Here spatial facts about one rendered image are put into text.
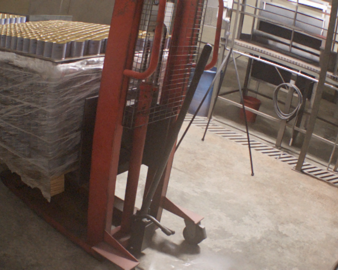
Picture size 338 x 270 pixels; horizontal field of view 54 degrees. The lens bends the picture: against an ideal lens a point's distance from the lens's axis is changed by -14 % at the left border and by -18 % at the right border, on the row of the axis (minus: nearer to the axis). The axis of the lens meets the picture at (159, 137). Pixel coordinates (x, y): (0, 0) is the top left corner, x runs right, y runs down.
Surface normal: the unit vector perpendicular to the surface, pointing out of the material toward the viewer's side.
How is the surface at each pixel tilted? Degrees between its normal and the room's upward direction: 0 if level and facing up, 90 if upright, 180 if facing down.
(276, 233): 0
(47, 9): 90
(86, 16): 90
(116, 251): 0
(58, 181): 88
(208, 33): 90
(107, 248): 0
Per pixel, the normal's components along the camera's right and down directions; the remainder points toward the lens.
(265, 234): 0.16, -0.91
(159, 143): -0.58, 0.22
